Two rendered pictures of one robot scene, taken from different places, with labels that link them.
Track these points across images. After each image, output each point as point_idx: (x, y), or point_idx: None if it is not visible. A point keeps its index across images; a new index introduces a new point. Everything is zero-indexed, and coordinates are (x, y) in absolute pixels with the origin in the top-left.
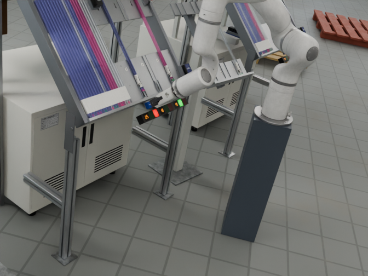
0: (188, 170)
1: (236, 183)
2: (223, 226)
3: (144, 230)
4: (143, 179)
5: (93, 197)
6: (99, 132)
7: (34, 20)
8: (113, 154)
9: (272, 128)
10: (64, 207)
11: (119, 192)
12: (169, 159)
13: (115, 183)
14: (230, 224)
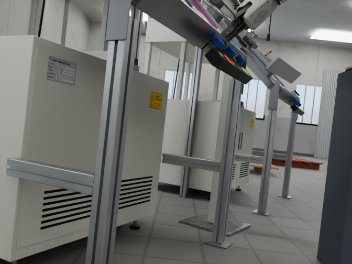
0: (232, 223)
1: (350, 176)
2: (339, 263)
3: None
4: (182, 232)
5: (119, 250)
6: (127, 138)
7: None
8: (142, 186)
9: None
10: (99, 188)
11: (155, 244)
12: (225, 180)
13: (144, 237)
14: (350, 255)
